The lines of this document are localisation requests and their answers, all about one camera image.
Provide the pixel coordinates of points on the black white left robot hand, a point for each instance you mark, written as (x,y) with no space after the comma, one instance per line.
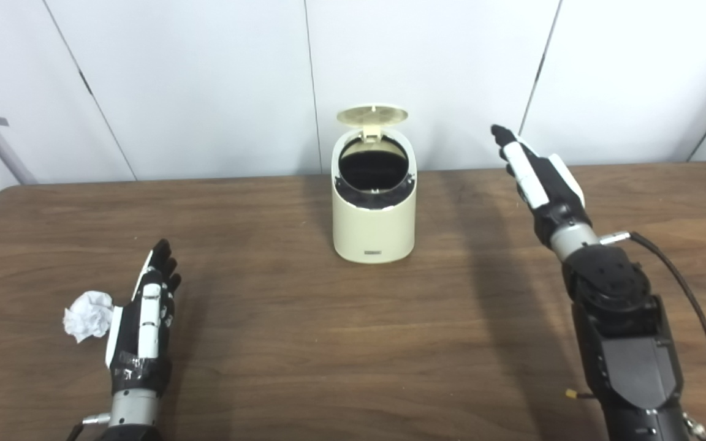
(149,318)

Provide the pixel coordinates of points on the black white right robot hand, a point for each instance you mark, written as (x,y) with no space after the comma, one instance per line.
(552,190)

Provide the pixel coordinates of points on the white paper ball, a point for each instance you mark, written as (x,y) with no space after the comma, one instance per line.
(88,315)

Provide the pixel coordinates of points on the round cream bin lid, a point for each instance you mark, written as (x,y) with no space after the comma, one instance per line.
(371,114)

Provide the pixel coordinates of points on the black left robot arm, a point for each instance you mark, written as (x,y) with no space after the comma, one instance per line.
(134,410)

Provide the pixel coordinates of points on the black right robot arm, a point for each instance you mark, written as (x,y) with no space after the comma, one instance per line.
(626,343)

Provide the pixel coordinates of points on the cream-colored desktop trash bin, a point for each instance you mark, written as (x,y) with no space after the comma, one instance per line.
(372,229)

